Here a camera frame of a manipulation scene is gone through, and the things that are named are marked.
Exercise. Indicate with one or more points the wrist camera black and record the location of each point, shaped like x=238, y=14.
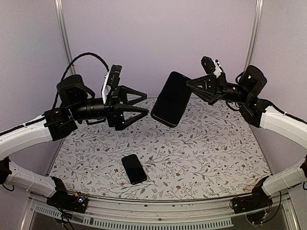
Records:
x=113, y=76
x=208, y=65

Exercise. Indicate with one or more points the aluminium frame post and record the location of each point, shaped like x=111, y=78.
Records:
x=254, y=32
x=62, y=29

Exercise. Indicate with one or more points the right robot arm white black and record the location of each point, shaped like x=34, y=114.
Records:
x=260, y=113

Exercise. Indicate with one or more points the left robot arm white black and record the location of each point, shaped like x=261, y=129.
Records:
x=78, y=104

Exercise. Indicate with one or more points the right aluminium frame post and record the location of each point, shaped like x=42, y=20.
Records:
x=254, y=32

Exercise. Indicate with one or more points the large black phone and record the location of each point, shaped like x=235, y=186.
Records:
x=171, y=103

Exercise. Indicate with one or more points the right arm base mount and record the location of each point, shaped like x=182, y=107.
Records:
x=258, y=199

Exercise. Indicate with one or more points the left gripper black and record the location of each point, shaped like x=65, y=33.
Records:
x=114, y=110

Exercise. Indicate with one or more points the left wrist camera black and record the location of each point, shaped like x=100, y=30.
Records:
x=113, y=76

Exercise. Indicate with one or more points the left aluminium frame post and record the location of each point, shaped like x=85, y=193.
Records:
x=62, y=29

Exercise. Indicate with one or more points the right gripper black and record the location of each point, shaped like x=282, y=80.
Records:
x=213, y=88

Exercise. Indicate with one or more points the floral patterned table mat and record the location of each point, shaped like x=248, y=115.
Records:
x=211, y=153

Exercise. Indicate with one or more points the front aluminium rail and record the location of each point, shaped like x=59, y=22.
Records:
x=104, y=213

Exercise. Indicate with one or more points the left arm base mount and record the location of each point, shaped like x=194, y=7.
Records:
x=76, y=202

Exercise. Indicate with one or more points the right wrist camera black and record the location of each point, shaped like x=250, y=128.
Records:
x=208, y=65

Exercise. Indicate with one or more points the small black phone on table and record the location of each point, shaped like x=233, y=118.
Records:
x=134, y=169

